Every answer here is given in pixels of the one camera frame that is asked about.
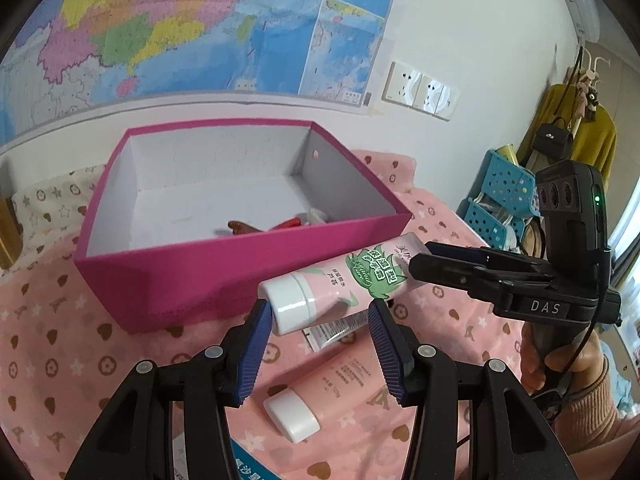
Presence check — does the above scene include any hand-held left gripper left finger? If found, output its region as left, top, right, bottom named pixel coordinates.
left=65, top=300, right=275, bottom=480

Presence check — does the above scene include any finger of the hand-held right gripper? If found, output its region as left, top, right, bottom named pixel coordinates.
left=425, top=241, right=548, bottom=273
left=409, top=252, right=551, bottom=306

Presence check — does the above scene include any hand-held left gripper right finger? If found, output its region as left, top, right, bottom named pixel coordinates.
left=367, top=299, right=583, bottom=480

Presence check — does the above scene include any pink tube with white cap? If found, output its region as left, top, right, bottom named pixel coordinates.
left=263, top=339, right=397, bottom=444

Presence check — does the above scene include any small white tube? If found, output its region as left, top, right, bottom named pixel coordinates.
left=300, top=309, right=372, bottom=352

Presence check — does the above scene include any pink tube with green leaves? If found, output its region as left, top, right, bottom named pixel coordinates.
left=257, top=234, right=426, bottom=336

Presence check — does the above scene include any pink cardboard box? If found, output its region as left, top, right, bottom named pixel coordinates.
left=74, top=120, right=414, bottom=335

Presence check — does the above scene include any blue and white medicine box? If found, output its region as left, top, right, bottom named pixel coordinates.
left=229, top=439, right=283, bottom=480

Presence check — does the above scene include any brown wooden back scratcher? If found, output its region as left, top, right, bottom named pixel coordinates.
left=227, top=219, right=267, bottom=236

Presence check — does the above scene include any person's right forearm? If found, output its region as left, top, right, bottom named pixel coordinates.
left=545, top=360, right=640, bottom=480

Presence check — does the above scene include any person's right hand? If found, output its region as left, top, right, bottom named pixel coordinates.
left=520, top=322, right=608, bottom=398

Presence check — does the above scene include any blue plastic basket rack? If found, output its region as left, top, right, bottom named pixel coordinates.
left=462, top=147, right=542, bottom=252

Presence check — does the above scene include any yellow garment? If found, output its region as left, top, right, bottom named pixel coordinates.
left=517, top=84, right=619, bottom=188

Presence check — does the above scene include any black handbag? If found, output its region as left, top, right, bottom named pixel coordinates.
left=531, top=116, right=577, bottom=159

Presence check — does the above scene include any small plush toy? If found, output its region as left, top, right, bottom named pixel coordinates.
left=575, top=72, right=602, bottom=122

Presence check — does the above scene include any pink printed blanket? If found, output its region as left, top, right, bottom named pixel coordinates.
left=0, top=150, right=621, bottom=480

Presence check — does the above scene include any white coat rack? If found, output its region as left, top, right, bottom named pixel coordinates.
left=565, top=44, right=614, bottom=126

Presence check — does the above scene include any white printed cloth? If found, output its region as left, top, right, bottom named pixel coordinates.
left=12, top=164, right=107, bottom=261

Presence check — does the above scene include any gold thermos flask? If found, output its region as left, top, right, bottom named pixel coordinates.
left=0, top=195, right=24, bottom=271

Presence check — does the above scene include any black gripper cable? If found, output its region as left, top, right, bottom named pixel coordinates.
left=537, top=247, right=613, bottom=421

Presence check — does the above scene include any white wall unit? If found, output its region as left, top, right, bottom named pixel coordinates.
left=554, top=0, right=602, bottom=43

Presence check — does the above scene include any colourful wall map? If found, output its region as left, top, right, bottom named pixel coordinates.
left=0, top=0, right=406, bottom=143

